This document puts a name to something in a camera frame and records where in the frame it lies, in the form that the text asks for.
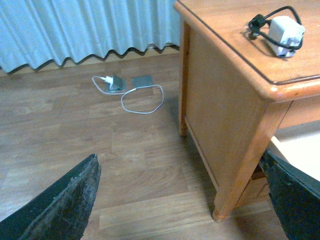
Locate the open metal floor socket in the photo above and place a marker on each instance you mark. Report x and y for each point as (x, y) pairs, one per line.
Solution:
(119, 85)

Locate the white plug adapter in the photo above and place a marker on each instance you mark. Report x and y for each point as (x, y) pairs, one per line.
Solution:
(108, 79)

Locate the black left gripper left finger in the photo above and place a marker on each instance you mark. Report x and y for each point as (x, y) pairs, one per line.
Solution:
(61, 211)

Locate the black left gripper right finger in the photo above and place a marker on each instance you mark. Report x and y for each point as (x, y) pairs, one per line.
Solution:
(295, 197)

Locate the wooden dresser cabinet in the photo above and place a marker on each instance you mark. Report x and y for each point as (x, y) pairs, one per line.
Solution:
(235, 94)

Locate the pale grey curtain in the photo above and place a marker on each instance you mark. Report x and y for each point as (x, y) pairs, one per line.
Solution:
(33, 32)

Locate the closed metal floor plate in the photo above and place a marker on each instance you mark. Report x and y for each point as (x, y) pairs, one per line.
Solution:
(142, 81)

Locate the white charger adapter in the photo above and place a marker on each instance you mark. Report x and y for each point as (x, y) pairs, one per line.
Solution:
(286, 31)

